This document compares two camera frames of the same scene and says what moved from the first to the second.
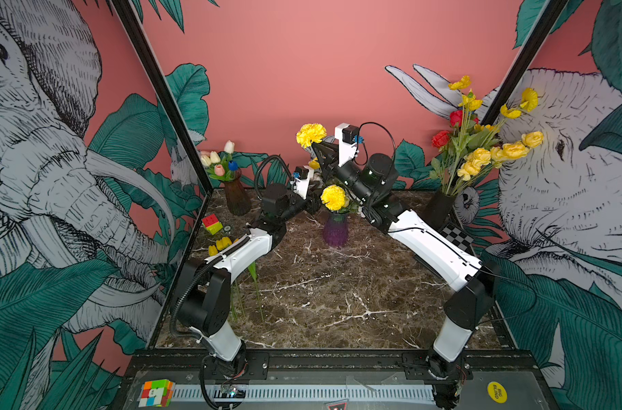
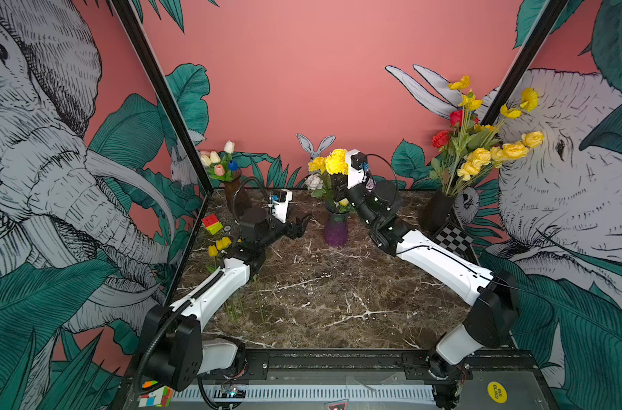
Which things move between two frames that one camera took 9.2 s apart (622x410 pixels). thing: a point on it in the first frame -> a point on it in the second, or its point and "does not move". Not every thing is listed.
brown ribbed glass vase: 237,199 does not move
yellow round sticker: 496,392 does not move
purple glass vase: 336,229 does not move
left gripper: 313,207 -> 295,231
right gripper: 336,172 -> 343,192
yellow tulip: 222,243 does not move
